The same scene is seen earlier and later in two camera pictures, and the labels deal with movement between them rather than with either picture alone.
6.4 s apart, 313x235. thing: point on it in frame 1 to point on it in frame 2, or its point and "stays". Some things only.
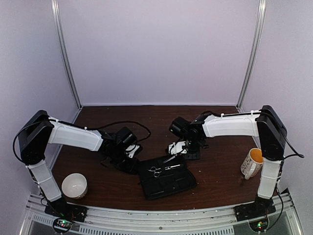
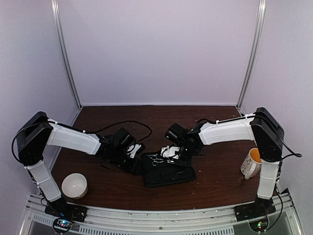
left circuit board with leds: x=61 y=225 stays
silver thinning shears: x=167 y=168 to x=169 y=161
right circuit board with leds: x=259 y=225 stays
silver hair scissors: x=156 y=174 to x=154 y=157
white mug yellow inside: x=252 y=164 stays
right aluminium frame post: x=259 y=29 stays
